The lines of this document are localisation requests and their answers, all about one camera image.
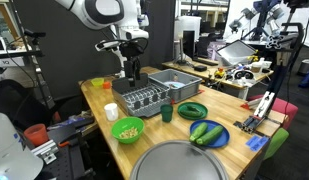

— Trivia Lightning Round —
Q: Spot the yellow-green small bowl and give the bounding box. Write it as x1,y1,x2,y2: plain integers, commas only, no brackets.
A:
91,78,104,87

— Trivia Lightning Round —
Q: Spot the dark green plastic cup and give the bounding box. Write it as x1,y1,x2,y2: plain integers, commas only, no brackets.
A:
161,104,173,122

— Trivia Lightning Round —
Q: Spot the blue plastic piece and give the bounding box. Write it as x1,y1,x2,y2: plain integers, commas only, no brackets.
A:
246,136,269,151

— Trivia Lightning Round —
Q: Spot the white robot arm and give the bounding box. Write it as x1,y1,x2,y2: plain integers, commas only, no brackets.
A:
55,0,149,87

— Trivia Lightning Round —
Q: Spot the right cucumber on blue plate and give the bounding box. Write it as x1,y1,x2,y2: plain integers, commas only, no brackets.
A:
196,125,223,145

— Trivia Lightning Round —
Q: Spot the open clear storage box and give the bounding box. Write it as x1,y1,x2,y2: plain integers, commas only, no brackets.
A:
216,40,255,67

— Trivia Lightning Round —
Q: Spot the left cucumber on blue plate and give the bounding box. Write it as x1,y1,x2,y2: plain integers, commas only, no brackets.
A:
189,122,208,142

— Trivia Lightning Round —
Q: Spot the large grey round lid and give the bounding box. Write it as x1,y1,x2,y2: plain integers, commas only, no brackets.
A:
129,140,229,180

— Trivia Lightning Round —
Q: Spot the green bowl with food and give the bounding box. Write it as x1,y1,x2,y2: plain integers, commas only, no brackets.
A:
111,117,145,144

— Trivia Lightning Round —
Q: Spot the blue plate in bin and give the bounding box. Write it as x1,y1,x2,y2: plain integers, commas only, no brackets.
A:
164,81,185,89

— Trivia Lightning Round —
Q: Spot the grey dish drying rack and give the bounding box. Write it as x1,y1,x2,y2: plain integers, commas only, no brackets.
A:
112,73,171,117

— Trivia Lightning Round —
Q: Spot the wooden side desk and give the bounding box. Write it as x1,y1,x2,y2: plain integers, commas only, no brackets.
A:
161,57,275,100

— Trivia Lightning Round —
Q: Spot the red-orange plastic cup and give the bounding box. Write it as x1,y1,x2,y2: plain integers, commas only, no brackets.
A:
24,124,49,146

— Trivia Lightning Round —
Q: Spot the black computer monitor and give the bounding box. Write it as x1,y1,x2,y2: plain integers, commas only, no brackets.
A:
183,31,195,59

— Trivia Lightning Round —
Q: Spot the camera on tripod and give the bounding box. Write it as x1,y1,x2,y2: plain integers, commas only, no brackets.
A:
8,0,55,109

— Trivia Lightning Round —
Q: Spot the white plastic cup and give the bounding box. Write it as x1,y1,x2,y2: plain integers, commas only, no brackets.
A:
104,103,118,121

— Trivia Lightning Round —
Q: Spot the aluminium clamp mount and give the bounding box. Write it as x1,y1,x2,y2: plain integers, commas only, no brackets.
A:
234,91,276,134

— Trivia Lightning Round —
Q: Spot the cucumber on blue plate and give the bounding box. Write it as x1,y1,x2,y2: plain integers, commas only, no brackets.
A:
189,122,208,142
196,125,223,145

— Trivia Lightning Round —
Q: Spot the pink chair seat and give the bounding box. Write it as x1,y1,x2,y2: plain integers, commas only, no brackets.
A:
246,95,298,130

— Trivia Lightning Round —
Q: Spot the small orange cup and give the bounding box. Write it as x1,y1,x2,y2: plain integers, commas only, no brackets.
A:
102,82,111,89

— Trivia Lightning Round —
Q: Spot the white rounded object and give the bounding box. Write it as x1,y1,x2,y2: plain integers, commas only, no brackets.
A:
0,113,43,180

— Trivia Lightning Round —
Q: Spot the green chair seat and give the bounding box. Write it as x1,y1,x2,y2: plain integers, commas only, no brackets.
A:
264,128,289,160

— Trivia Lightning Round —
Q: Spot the cucumber on green plate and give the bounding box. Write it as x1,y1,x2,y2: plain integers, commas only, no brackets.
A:
179,107,203,117

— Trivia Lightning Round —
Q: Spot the grey plastic bin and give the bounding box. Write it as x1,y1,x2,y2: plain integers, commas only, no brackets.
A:
149,69,202,103

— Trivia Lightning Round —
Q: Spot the green plate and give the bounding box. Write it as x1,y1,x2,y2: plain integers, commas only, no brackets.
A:
177,102,208,120

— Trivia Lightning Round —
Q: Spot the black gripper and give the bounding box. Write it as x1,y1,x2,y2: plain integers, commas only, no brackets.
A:
119,41,144,86

